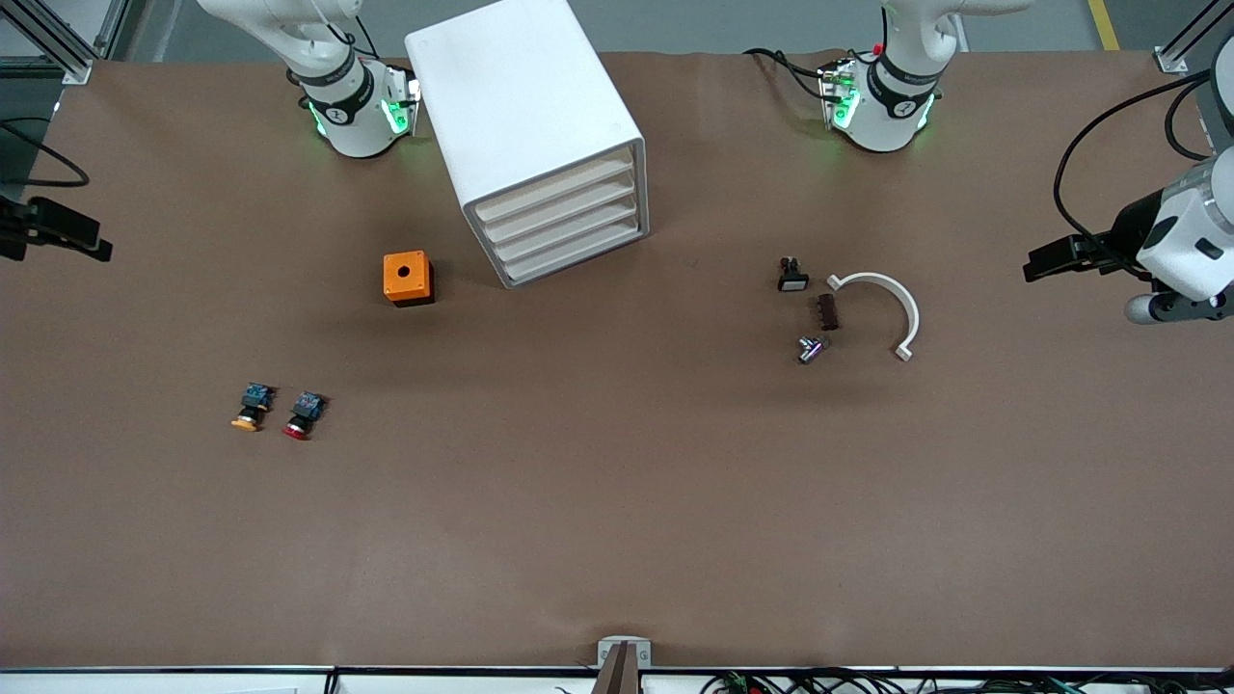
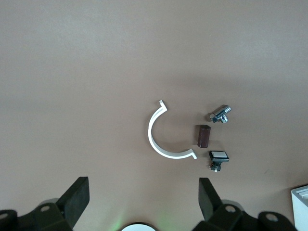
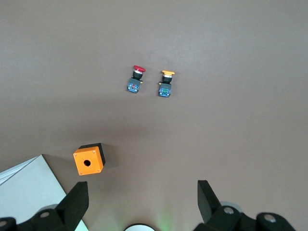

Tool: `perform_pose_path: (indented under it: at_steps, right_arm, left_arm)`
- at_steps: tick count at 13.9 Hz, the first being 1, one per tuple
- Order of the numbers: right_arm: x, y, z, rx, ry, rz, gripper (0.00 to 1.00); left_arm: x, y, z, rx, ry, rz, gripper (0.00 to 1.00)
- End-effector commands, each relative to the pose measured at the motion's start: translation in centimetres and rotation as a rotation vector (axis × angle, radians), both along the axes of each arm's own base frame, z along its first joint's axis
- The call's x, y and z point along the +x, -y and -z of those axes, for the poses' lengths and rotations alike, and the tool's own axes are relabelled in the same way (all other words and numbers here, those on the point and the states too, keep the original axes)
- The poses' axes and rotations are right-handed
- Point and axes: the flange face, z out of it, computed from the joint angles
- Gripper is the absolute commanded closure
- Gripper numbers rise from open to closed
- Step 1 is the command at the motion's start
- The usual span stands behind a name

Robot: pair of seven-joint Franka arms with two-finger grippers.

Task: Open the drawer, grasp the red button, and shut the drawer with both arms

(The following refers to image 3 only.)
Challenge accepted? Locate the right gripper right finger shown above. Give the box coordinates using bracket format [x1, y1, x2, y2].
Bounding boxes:
[194, 180, 298, 231]

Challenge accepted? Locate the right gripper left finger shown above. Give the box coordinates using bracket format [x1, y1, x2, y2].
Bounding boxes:
[0, 181, 89, 231]

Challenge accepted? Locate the red mushroom push button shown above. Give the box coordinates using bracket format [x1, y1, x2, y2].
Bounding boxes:
[126, 64, 147, 94]

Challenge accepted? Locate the white drawer cabinet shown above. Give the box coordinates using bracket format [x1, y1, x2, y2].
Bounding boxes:
[0, 154, 89, 231]

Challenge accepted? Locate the orange button enclosure box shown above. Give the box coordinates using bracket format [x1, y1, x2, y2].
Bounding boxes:
[73, 143, 106, 176]

